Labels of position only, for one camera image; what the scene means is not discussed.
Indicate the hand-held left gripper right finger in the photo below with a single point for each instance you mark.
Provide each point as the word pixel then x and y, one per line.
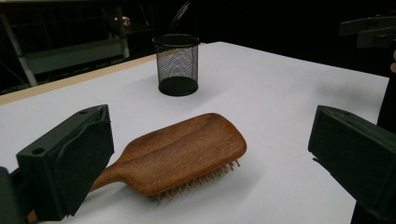
pixel 355 155

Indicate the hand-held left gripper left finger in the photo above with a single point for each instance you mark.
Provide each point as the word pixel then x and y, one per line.
pixel 71 161

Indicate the wooden paddle hairbrush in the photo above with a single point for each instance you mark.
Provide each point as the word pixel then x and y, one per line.
pixel 180 152

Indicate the black mesh pen holder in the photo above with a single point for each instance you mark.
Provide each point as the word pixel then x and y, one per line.
pixel 177 87

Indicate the white table cover sheet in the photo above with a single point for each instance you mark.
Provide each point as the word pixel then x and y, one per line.
pixel 280 93

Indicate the white metal frame table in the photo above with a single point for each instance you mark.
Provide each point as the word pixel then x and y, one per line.
pixel 74 56

